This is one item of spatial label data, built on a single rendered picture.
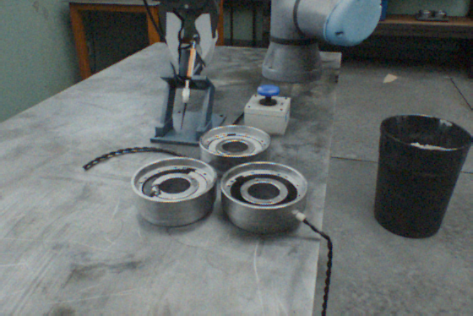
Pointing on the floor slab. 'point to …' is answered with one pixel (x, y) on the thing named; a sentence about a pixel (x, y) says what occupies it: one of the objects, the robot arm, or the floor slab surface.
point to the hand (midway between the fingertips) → (191, 60)
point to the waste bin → (417, 172)
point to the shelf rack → (395, 26)
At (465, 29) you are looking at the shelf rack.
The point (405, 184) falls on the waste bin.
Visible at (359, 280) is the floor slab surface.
